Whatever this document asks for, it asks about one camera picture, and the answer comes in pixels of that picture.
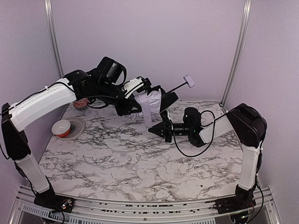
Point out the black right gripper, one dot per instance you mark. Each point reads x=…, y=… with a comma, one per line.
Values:
x=167, y=129

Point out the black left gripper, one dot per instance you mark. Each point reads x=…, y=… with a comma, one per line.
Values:
x=131, y=105

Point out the lavender folding umbrella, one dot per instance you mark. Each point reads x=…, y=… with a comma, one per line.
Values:
x=150, y=102

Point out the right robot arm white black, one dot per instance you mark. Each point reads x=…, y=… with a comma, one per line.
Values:
x=244, y=121

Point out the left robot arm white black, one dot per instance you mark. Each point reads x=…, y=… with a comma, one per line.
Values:
x=98, y=84

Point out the red patterned small bowl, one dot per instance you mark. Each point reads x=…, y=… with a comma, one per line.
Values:
x=81, y=104

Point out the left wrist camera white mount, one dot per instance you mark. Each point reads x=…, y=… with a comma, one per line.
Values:
x=138, y=84

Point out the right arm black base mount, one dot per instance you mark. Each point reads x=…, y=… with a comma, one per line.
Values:
x=232, y=204

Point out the right aluminium frame post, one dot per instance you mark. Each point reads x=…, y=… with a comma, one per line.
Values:
x=238, y=51

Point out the aluminium frame post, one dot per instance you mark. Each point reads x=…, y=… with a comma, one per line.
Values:
x=238, y=51
x=53, y=37

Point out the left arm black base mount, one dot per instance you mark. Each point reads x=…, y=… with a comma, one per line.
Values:
x=59, y=203

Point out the left aluminium frame post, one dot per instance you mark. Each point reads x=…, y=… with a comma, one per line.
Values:
x=53, y=37

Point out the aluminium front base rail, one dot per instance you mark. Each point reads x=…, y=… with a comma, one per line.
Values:
x=95, y=211

